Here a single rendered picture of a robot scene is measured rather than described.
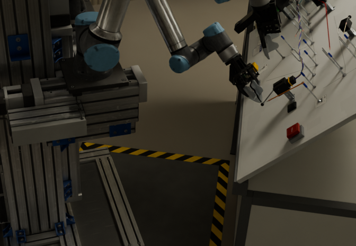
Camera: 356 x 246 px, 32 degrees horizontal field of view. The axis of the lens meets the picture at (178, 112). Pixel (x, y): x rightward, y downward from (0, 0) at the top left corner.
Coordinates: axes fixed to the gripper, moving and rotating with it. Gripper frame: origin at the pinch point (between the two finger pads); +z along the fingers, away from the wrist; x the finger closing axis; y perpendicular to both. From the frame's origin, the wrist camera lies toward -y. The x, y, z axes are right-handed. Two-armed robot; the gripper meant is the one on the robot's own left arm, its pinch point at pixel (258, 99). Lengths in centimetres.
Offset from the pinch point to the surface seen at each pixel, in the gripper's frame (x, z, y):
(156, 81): 24, -29, -199
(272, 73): 20.6, -2.9, -20.1
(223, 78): 66, -3, -194
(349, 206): -2, 50, 18
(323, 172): 4.1, 38.8, 3.1
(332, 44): 38.0, -0.7, 6.1
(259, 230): -30, 42, -2
